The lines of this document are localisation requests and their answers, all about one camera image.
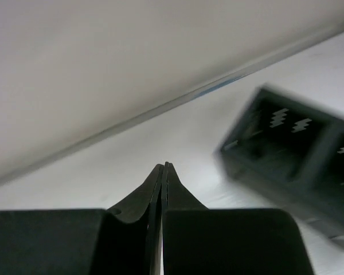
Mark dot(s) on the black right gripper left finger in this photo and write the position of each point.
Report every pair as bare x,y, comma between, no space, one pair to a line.
124,239

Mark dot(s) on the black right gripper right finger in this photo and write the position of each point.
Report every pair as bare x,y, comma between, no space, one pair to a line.
199,240

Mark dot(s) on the black slotted organizer box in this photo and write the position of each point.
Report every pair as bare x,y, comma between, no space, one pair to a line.
292,153

